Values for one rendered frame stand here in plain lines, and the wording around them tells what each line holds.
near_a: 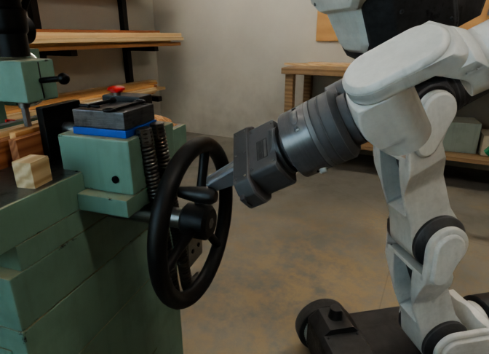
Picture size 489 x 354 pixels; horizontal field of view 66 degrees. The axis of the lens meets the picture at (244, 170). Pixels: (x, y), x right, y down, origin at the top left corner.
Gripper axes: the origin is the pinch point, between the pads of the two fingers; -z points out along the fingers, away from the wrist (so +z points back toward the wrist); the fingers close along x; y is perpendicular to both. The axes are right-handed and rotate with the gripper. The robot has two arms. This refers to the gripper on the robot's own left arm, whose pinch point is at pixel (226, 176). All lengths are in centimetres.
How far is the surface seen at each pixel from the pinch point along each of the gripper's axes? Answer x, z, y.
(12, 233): -7.2, -24.9, 14.3
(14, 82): 18.9, -28.0, 22.5
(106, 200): 1.1, -19.6, 5.3
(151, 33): 298, -153, -77
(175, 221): 1.0, -15.0, -5.5
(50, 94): 21.1, -27.4, 16.9
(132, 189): 2.5, -15.8, 3.7
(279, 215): 100, -72, -151
